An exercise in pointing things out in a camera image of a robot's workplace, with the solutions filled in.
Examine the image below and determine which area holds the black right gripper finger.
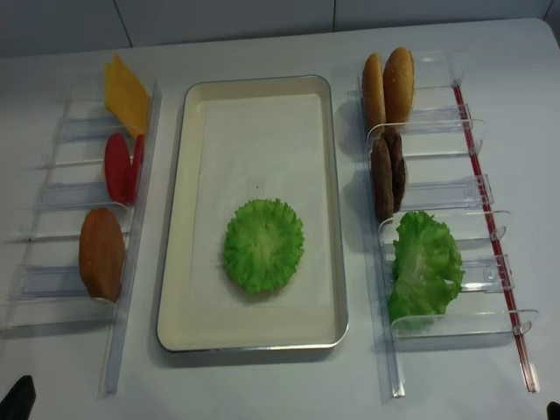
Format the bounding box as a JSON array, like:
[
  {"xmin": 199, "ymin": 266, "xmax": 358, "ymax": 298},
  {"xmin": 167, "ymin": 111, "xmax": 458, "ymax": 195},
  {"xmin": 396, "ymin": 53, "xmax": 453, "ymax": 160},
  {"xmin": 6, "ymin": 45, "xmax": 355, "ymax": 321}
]
[{"xmin": 546, "ymin": 402, "xmax": 560, "ymax": 420}]

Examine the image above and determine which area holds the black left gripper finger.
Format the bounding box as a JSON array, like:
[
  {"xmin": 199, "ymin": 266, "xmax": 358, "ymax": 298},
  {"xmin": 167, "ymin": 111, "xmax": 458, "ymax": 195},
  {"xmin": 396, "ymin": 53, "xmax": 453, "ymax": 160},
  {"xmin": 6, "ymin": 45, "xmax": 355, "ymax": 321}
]
[{"xmin": 0, "ymin": 375, "xmax": 35, "ymax": 420}]

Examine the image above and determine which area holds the green lettuce leaf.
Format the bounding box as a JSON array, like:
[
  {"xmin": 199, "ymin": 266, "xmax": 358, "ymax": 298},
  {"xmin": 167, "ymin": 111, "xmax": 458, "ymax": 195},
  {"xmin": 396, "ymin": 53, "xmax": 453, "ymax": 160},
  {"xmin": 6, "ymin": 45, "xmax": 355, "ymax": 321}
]
[
  {"xmin": 223, "ymin": 199, "xmax": 305, "ymax": 296},
  {"xmin": 388, "ymin": 211, "xmax": 465, "ymax": 329}
]

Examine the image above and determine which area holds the green lettuce leaf in rack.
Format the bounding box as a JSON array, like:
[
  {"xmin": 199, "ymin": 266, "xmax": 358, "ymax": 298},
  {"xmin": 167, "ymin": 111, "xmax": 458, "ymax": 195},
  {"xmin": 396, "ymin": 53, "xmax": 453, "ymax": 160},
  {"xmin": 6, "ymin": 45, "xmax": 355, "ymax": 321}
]
[{"xmin": 388, "ymin": 211, "xmax": 465, "ymax": 329}]

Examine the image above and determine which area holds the front brown meat patty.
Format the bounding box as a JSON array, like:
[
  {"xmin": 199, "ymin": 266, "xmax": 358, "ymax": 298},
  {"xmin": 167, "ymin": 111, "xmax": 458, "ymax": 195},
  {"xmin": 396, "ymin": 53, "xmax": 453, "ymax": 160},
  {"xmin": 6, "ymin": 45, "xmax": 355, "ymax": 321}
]
[{"xmin": 371, "ymin": 138, "xmax": 394, "ymax": 223}]

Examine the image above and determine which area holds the brown meat patty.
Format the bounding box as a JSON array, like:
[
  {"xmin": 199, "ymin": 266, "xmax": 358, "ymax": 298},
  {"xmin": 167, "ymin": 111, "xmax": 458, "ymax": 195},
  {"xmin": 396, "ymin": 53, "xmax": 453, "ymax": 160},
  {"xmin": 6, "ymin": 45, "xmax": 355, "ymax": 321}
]
[
  {"xmin": 383, "ymin": 127, "xmax": 406, "ymax": 213},
  {"xmin": 371, "ymin": 138, "xmax": 394, "ymax": 223}
]

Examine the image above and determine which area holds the rear brown meat patty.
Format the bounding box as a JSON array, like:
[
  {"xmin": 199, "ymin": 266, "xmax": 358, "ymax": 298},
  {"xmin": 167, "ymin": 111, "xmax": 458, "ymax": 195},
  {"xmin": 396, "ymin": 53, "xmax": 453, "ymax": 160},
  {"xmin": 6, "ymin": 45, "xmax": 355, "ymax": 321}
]
[{"xmin": 383, "ymin": 127, "xmax": 406, "ymax": 213}]

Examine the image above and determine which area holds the yellow cheese slice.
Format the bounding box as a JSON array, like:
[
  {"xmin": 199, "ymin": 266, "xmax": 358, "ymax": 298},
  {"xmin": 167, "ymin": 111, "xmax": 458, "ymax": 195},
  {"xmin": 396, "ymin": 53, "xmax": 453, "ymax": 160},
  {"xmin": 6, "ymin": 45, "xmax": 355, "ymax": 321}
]
[{"xmin": 104, "ymin": 54, "xmax": 150, "ymax": 138}]

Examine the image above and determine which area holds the clear acrylic left rack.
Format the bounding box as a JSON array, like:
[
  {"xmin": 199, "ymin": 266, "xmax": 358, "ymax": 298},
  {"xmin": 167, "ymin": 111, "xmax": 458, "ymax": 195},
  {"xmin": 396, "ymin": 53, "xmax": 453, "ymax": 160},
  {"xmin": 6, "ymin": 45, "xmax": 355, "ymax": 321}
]
[{"xmin": 1, "ymin": 73, "xmax": 161, "ymax": 395}]

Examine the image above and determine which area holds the clear acrylic rack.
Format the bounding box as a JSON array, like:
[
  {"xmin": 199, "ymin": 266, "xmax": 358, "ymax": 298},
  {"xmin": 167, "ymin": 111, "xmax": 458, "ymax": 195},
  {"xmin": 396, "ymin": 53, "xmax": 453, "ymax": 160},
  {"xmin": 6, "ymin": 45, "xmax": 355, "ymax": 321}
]
[
  {"xmin": 346, "ymin": 52, "xmax": 540, "ymax": 400},
  {"xmin": 1, "ymin": 73, "xmax": 161, "ymax": 395}
]

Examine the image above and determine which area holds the clear acrylic right rack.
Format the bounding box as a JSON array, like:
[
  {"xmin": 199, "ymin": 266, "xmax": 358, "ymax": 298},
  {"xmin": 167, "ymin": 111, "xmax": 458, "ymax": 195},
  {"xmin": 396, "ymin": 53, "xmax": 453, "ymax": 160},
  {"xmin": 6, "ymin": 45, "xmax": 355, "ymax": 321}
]
[{"xmin": 346, "ymin": 52, "xmax": 540, "ymax": 400}]

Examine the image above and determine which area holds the brown bun in left rack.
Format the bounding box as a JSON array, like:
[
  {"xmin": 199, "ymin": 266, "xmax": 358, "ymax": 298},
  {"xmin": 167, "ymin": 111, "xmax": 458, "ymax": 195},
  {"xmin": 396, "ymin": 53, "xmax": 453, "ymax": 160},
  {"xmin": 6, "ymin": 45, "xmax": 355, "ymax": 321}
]
[{"xmin": 79, "ymin": 207, "xmax": 126, "ymax": 303}]

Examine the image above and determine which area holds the cream metal baking tray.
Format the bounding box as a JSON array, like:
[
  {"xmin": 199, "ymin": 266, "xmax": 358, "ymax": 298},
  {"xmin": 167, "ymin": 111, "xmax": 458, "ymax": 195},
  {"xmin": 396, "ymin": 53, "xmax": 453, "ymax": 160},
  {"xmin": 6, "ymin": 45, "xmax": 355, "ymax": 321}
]
[{"xmin": 157, "ymin": 75, "xmax": 348, "ymax": 353}]

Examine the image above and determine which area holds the white parchment paper sheet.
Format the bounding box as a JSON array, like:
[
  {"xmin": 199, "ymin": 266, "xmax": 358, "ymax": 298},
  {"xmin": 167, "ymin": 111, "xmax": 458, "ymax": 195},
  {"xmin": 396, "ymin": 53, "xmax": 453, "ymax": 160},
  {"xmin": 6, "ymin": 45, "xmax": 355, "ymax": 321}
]
[{"xmin": 189, "ymin": 94, "xmax": 333, "ymax": 311}]

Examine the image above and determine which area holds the left golden bun half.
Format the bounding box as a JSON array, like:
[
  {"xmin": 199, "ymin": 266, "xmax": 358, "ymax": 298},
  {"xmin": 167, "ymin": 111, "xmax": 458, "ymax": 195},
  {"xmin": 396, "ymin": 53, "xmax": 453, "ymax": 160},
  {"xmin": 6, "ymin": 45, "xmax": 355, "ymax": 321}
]
[{"xmin": 361, "ymin": 52, "xmax": 386, "ymax": 130}]

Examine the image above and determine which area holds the golden bun half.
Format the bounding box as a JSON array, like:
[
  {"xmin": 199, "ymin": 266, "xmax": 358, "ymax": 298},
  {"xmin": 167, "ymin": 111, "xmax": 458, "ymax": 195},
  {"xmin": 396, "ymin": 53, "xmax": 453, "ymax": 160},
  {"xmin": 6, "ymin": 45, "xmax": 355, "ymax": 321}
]
[
  {"xmin": 361, "ymin": 52, "xmax": 386, "ymax": 130},
  {"xmin": 382, "ymin": 47, "xmax": 415, "ymax": 123}
]

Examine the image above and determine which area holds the right golden bun half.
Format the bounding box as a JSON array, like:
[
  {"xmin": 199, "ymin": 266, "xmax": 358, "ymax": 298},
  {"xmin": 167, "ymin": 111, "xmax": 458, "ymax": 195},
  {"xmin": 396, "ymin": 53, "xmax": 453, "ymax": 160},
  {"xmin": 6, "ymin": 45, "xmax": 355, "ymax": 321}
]
[{"xmin": 382, "ymin": 47, "xmax": 415, "ymax": 123}]

